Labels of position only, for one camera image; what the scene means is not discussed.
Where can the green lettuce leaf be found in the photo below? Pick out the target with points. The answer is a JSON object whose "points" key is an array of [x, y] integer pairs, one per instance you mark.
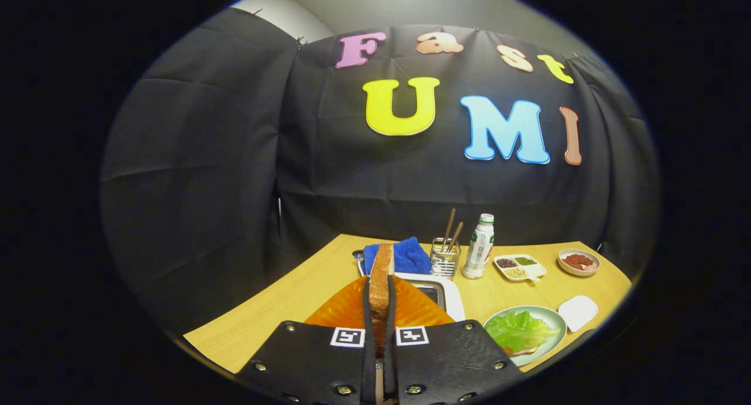
{"points": [[519, 331]]}

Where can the white round meat plate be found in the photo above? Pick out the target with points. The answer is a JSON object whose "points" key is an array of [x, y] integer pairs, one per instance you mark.
{"points": [[578, 272]]}

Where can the white rounded square plate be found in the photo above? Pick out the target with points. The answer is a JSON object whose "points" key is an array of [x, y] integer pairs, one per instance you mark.
{"points": [[578, 313]]}

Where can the blue cloth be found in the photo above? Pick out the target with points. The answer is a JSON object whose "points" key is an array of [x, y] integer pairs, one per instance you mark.
{"points": [[410, 255]]}

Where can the black backdrop cloth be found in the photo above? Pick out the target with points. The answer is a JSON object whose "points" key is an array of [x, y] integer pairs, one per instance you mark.
{"points": [[205, 158]]}

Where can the cream white toaster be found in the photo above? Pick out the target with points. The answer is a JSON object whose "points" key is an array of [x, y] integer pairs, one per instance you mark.
{"points": [[450, 287]]}

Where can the red meat piece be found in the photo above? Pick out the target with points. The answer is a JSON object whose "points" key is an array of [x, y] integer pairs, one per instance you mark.
{"points": [[571, 262], [587, 261]]}

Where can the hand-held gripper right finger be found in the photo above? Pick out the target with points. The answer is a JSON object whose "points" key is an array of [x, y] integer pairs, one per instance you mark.
{"points": [[392, 358]]}

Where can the brown chopstick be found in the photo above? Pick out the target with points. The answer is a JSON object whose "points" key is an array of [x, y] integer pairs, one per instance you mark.
{"points": [[449, 226], [456, 235]]}

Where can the light green round plate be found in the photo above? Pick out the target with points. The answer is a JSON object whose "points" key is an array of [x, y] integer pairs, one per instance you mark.
{"points": [[554, 323]]}

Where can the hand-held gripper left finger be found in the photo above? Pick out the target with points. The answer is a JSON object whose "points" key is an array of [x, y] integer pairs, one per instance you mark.
{"points": [[368, 358]]}

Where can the white divided dish with beans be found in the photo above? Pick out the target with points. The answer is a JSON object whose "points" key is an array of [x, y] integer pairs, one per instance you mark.
{"points": [[519, 267]]}

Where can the white plastic bottle green label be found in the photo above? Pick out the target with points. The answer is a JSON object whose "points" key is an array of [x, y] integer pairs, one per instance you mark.
{"points": [[478, 249]]}

